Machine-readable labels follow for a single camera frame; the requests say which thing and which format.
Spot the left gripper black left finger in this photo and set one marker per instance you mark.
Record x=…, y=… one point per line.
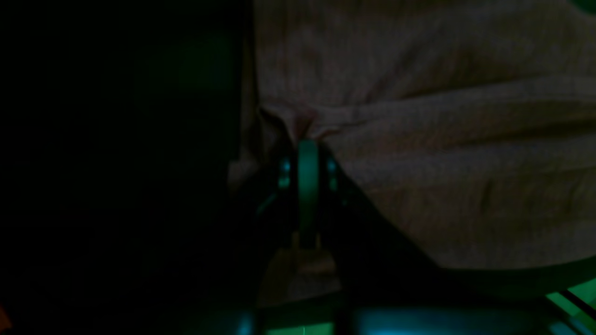
x=224, y=270

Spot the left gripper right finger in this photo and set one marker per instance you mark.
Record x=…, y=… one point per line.
x=392, y=287

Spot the maroon long-sleeve T-shirt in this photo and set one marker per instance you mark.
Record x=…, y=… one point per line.
x=470, y=124

